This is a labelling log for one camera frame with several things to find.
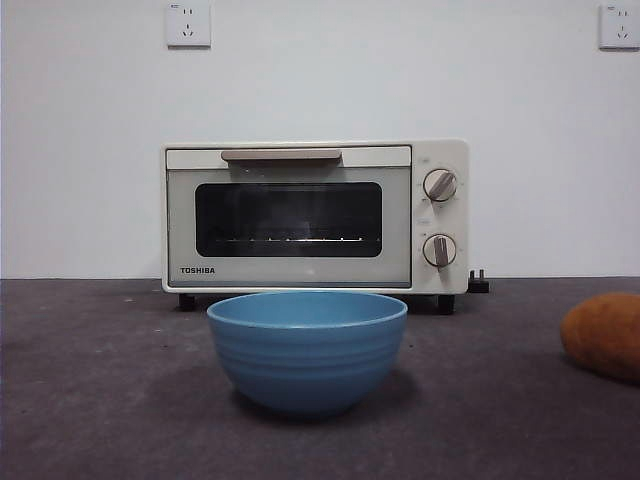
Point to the blue ribbed bowl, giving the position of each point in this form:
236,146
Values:
305,360

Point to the brown potato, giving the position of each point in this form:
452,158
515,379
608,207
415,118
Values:
605,335

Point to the beige round oven knob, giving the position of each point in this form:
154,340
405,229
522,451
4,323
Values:
440,185
440,250

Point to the white Toshiba toaster oven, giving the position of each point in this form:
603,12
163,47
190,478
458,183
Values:
441,220

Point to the white wall socket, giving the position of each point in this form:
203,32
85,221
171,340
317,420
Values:
189,25
620,27

